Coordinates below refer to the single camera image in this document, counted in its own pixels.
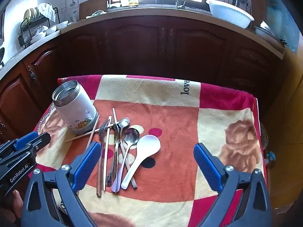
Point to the brown cutting board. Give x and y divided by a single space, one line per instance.
93 6

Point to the pale plate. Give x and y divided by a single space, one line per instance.
28 14
35 11

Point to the orange wooden door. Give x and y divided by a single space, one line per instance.
288 113

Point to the white steel canister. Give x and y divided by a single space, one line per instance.
75 113

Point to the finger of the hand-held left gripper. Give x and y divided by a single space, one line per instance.
42 140
26 139

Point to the green cloth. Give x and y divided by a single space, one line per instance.
97 13

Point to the white colander basin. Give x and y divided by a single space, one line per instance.
229 14

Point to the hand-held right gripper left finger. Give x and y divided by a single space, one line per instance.
88 160

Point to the dark wooden kitchen cabinet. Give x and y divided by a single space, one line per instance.
142 47

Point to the white cloth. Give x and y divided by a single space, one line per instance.
46 9

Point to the round steel spoon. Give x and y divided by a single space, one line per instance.
131 136

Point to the black dish rack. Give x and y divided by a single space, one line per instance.
23 28

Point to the frosted glass partition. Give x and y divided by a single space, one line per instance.
277 16

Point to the white knife blade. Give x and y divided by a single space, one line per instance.
148 146

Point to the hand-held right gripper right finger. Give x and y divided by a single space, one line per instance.
207 164

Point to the steel basin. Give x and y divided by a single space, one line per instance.
265 32

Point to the yellow container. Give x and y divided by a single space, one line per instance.
133 2

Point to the red floral blanket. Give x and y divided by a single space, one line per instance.
177 127

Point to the stone kitchen countertop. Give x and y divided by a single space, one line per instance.
142 10

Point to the wooden chopstick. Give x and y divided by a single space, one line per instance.
107 156
94 128
80 137
115 118

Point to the person's left hand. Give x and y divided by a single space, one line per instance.
15 201

